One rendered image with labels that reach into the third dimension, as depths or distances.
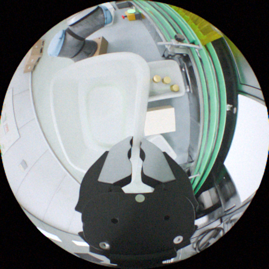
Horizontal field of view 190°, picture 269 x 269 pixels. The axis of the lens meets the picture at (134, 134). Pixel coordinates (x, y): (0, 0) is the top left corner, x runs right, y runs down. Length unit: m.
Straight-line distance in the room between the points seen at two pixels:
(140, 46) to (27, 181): 3.60
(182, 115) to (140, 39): 0.51
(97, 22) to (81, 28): 0.06
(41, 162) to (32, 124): 1.26
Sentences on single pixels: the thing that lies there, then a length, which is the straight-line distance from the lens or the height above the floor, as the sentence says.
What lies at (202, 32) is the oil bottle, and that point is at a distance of 0.40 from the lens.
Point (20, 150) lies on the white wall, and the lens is 3.33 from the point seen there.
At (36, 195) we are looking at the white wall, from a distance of 3.53.
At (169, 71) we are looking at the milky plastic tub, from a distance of 0.48.
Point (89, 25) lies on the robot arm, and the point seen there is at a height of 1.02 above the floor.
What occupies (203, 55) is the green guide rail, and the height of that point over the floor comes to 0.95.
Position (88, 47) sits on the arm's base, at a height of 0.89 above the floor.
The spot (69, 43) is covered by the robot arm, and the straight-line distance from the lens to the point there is 0.39.
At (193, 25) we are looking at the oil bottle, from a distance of 0.45.
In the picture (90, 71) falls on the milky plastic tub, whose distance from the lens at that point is 0.15.
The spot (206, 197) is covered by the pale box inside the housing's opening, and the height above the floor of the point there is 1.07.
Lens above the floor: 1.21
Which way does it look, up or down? 61 degrees down
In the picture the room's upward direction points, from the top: 168 degrees counter-clockwise
